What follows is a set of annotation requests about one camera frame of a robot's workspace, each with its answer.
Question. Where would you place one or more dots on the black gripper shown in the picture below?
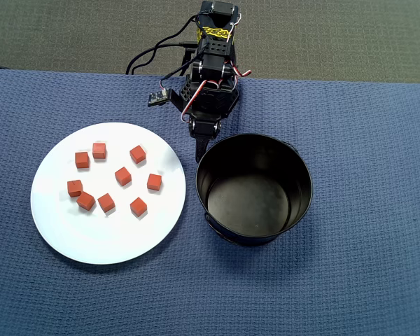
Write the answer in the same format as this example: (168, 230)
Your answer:
(204, 128)

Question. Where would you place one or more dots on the red cube with black mark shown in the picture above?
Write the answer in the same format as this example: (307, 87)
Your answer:
(74, 188)

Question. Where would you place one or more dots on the black metal bucket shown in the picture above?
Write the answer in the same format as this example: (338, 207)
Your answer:
(248, 206)

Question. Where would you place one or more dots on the white round plate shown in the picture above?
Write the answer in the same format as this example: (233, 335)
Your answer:
(108, 238)

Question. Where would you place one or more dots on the blue woven table cloth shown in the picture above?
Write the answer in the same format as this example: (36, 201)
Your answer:
(336, 245)

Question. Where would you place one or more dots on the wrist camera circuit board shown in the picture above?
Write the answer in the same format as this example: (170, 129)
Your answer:
(158, 99)

